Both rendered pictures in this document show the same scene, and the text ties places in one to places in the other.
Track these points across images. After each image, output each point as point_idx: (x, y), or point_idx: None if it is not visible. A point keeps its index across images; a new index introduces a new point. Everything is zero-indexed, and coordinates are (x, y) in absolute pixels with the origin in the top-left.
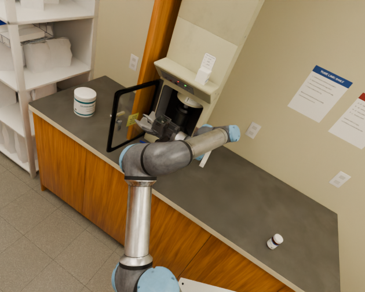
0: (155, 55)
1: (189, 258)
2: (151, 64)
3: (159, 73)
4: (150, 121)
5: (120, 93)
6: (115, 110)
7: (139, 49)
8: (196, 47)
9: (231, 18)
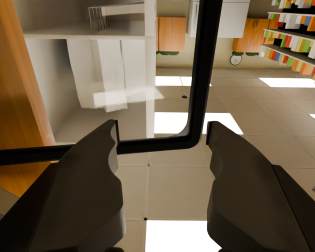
0: (20, 191)
1: None
2: (22, 171)
3: (2, 199)
4: (109, 164)
5: (189, 146)
6: (207, 81)
7: None
8: None
9: None
